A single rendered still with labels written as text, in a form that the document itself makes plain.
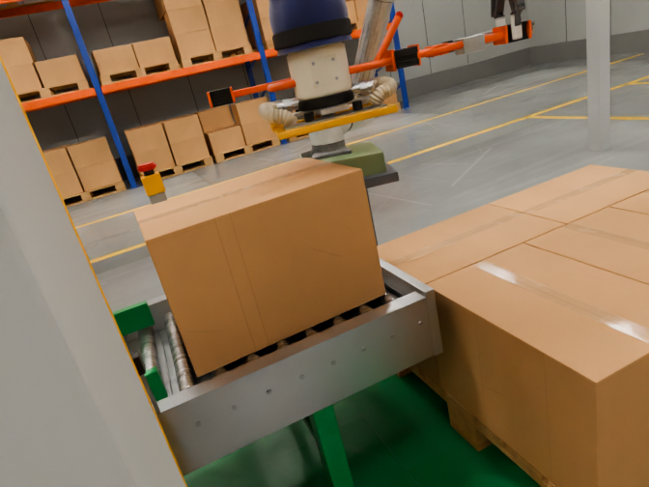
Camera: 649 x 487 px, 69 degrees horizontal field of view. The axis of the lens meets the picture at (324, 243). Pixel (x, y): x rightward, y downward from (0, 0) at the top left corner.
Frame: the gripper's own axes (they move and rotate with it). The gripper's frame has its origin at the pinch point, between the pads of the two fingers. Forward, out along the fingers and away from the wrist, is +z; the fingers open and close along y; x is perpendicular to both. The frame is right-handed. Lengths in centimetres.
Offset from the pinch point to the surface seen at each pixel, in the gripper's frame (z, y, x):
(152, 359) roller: 66, 17, -129
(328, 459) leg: 97, 43, -86
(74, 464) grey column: 14, 123, -97
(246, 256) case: 38, 28, -93
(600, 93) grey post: 70, -226, 205
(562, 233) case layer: 66, 10, 9
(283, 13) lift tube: -17, 9, -67
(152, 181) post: 23, -32, -122
